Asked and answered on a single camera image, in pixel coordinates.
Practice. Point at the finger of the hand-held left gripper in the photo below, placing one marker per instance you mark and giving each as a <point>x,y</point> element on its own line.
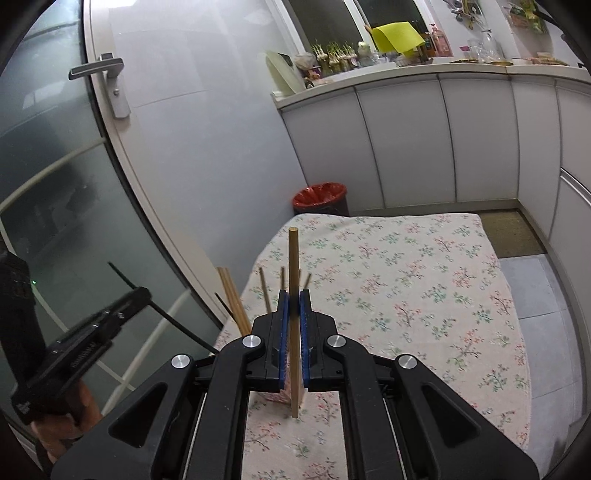
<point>129,302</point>

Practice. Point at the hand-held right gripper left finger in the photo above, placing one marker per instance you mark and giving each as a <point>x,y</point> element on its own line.
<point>282,323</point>

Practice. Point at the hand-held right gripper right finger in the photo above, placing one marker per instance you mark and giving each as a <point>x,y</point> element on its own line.
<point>304,323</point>

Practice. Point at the wooden chopstick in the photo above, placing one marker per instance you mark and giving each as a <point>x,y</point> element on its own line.
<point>265,290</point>
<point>293,263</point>
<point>282,279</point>
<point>306,280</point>

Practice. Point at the pink chopstick holder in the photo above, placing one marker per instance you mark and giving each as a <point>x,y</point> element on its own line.
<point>263,397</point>

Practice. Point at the person's left hand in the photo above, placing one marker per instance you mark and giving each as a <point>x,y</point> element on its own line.
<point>64,429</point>

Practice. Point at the wooden strips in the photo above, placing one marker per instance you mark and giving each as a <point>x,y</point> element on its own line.
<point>233,300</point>

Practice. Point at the floral tablecloth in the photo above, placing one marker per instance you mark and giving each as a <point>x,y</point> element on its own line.
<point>406,295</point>

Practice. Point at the trash bin with red bag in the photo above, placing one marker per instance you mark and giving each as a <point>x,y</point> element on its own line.
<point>321,198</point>

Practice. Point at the frosted glass door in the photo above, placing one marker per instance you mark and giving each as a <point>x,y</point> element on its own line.
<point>60,184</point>

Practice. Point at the brown floor mat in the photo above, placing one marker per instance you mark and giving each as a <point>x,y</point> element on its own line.
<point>510,233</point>

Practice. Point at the white cutting board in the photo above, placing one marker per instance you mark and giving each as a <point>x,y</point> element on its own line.
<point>284,74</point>

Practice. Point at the sprouting garlic plants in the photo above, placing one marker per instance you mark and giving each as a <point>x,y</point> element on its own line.
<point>334,57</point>

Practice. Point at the yellow cloth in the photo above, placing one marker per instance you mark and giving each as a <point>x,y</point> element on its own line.
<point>397,37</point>

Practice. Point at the pink bottle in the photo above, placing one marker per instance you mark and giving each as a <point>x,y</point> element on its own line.
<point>441,41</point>

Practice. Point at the glass jar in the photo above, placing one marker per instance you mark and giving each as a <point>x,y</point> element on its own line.
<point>489,44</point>

